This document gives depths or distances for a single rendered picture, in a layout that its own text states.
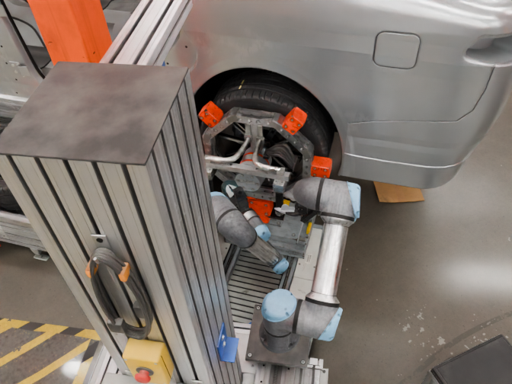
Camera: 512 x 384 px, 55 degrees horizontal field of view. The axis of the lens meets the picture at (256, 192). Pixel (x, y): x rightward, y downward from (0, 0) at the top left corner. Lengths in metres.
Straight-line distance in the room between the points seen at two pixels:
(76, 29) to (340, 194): 1.02
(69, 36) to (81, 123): 1.01
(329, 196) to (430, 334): 1.43
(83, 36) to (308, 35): 0.85
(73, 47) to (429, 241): 2.35
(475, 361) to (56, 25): 2.16
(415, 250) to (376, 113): 1.23
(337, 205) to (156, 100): 0.96
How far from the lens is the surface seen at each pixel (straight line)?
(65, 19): 1.77
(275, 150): 2.18
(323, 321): 1.67
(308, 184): 1.68
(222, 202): 1.92
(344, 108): 2.21
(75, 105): 0.86
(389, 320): 2.90
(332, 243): 1.66
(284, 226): 2.92
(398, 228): 3.28
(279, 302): 1.68
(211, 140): 2.43
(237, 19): 2.10
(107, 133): 0.78
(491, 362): 2.53
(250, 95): 2.27
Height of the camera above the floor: 2.50
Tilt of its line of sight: 47 degrees down
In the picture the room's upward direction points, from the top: 4 degrees counter-clockwise
